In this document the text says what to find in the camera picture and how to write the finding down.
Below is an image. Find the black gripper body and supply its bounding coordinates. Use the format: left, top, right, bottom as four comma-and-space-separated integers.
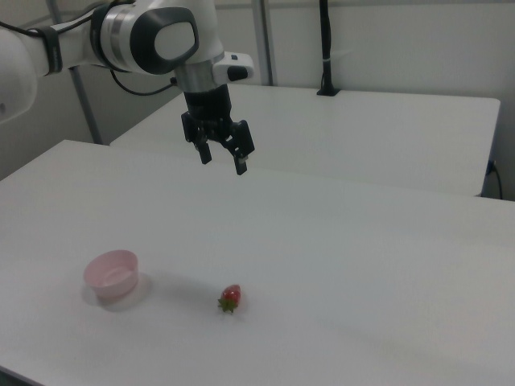
180, 84, 235, 143

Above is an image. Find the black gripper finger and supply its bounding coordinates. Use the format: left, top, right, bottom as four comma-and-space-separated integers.
222, 119, 257, 177
192, 127, 213, 165

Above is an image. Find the red strawberry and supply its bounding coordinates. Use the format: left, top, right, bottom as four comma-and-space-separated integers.
217, 284, 243, 314

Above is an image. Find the pink plastic bowl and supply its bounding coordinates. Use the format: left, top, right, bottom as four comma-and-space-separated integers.
82, 249, 141, 300

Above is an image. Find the black pole with base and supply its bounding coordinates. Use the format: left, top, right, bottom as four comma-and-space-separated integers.
315, 0, 343, 97

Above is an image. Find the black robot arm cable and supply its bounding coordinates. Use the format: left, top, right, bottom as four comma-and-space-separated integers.
109, 68, 179, 97

